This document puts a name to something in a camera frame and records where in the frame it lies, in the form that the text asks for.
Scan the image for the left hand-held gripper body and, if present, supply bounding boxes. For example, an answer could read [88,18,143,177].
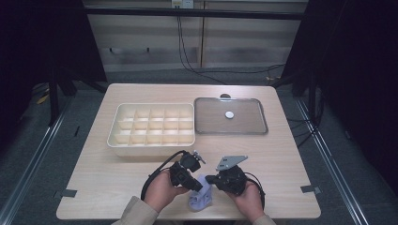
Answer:
[169,150,207,189]

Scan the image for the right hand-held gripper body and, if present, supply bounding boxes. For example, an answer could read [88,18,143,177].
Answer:
[214,155,249,197]

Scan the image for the lilac ankle sock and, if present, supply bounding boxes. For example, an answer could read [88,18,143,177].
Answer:
[187,173,214,213]

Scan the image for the cream divided storage box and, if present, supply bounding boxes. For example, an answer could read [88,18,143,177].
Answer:
[106,102,196,158]

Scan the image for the person's right hand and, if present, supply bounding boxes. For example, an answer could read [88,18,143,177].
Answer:
[226,180,266,223]

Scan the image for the person's left hand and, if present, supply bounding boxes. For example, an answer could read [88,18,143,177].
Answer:
[143,170,191,214]

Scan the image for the clear lid with white knob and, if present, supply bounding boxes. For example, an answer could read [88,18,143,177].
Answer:
[193,97,269,136]

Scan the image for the grey tape strip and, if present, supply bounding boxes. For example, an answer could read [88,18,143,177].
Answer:
[299,185,322,194]
[54,188,78,199]

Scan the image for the black metal stand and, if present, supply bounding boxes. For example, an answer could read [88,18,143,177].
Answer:
[270,68,317,121]
[46,64,108,128]

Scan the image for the yellow object on floor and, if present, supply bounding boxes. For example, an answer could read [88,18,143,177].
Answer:
[36,88,51,105]

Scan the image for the dark curtain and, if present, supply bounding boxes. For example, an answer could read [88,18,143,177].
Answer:
[281,0,398,198]
[0,0,108,148]

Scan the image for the right hand-held gripper black cable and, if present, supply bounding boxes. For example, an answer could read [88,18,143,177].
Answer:
[243,172,267,211]

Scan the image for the hand-held gripper black cable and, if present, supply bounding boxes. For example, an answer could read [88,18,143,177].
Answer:
[243,172,267,211]
[140,150,190,202]

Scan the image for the left hand-held gripper black cable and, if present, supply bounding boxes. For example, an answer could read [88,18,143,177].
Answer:
[140,150,190,202]

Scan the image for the black floor cables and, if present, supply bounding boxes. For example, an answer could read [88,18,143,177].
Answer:
[286,88,326,148]

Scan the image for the metal floor rail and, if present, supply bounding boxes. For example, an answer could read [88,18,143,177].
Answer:
[0,95,72,225]
[295,97,371,225]

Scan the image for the black wall cables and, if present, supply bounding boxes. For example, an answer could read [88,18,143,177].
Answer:
[176,15,285,85]

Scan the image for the black horizontal frame bar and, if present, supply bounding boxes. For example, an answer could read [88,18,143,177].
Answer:
[84,7,305,22]

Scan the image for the white wall power outlet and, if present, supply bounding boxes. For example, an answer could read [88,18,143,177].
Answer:
[171,0,194,9]

